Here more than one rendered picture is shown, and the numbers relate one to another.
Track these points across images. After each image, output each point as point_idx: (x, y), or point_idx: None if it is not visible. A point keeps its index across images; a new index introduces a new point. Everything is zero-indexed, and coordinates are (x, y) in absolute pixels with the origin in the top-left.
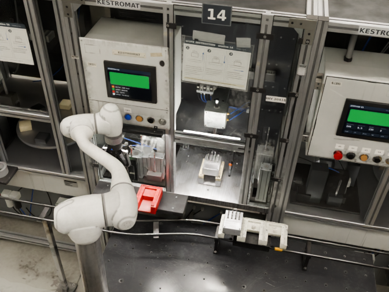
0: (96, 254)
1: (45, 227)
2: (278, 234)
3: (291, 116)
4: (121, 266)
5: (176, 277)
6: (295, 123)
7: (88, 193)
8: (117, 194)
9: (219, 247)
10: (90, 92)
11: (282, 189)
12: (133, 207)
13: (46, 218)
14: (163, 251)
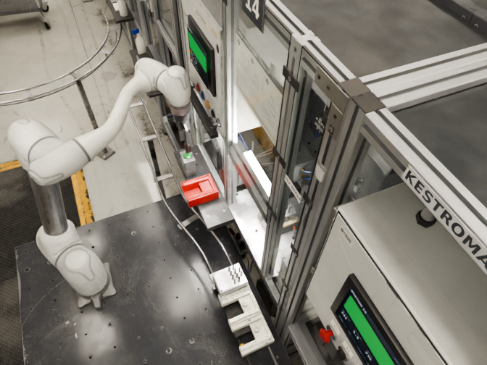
0: (38, 186)
1: (149, 150)
2: (254, 337)
3: (303, 227)
4: (148, 224)
5: (164, 272)
6: (306, 242)
7: None
8: (54, 146)
9: None
10: (187, 48)
11: (288, 300)
12: (49, 169)
13: (148, 143)
14: (185, 245)
